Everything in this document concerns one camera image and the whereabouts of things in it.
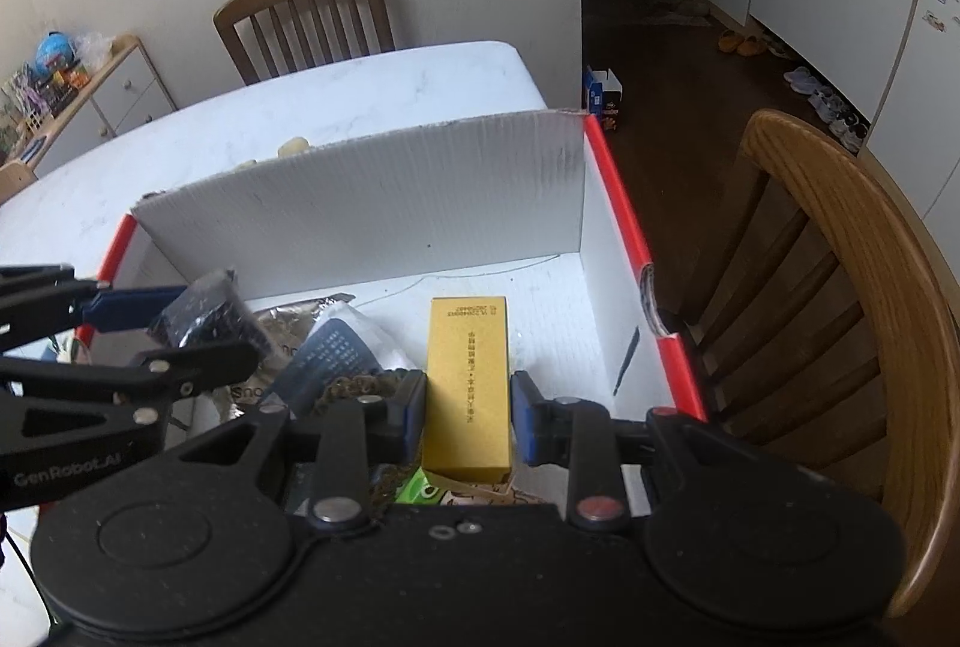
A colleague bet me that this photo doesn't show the brown braided bracelet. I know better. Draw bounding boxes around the brown braided bracelet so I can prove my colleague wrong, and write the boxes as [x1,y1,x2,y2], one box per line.
[310,369,430,514]

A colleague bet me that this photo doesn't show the green tube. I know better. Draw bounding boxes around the green tube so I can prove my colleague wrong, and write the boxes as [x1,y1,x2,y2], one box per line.
[394,468,448,505]

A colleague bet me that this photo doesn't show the yellow small box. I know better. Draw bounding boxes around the yellow small box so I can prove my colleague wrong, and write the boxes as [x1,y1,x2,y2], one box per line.
[421,296,512,486]

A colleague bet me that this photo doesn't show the blue white packet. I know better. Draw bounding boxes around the blue white packet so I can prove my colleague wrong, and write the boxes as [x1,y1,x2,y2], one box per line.
[265,302,415,418]

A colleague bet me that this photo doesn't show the gold foil packet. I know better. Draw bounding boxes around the gold foil packet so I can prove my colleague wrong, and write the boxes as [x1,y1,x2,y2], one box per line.
[217,293,355,420]

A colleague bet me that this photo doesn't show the red white cardboard box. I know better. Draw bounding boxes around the red white cardboard box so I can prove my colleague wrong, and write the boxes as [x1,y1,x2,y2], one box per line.
[73,107,712,520]

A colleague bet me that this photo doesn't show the white sideboard cabinet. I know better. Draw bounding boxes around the white sideboard cabinet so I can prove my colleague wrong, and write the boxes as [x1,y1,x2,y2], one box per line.
[7,34,178,177]

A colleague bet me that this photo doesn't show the blue globe toy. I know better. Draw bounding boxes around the blue globe toy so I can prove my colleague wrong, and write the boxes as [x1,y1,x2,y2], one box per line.
[32,31,75,80]

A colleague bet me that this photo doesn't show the beige rubber tube piece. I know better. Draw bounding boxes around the beige rubber tube piece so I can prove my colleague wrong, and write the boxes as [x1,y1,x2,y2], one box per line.
[277,137,311,158]

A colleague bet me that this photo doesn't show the light wooden chair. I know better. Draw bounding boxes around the light wooden chair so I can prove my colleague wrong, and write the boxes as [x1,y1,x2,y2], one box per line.
[672,109,958,618]

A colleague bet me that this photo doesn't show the small blue box on floor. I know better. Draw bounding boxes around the small blue box on floor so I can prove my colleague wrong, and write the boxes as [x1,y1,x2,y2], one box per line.
[584,67,623,131]

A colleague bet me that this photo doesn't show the dark wooden chair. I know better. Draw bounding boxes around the dark wooden chair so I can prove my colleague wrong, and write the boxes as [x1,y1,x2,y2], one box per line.
[213,0,395,86]

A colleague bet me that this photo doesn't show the white wall cabinets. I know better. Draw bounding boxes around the white wall cabinets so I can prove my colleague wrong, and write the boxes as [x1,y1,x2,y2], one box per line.
[693,0,960,244]

